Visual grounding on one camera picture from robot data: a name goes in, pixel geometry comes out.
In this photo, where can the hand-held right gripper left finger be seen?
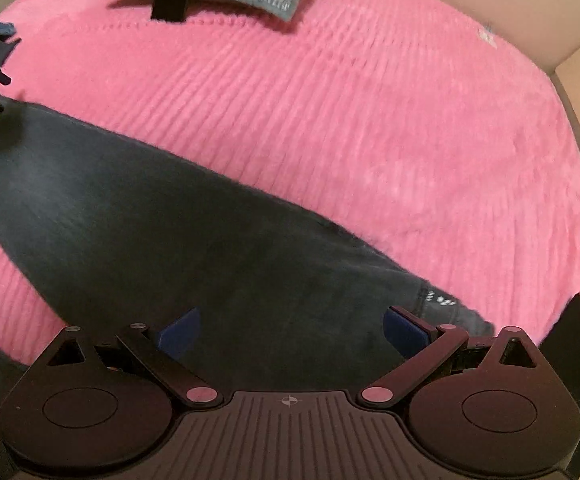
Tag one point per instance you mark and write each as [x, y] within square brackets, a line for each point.
[179, 335]

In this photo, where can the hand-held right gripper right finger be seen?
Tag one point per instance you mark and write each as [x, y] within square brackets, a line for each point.
[405, 334]

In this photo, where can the grey-blue jeans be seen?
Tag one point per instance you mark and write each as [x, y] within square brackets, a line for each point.
[194, 235]

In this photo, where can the pink ribbed blanket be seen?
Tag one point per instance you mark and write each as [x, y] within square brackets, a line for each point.
[370, 160]

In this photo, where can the white blanket label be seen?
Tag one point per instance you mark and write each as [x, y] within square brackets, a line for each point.
[487, 35]

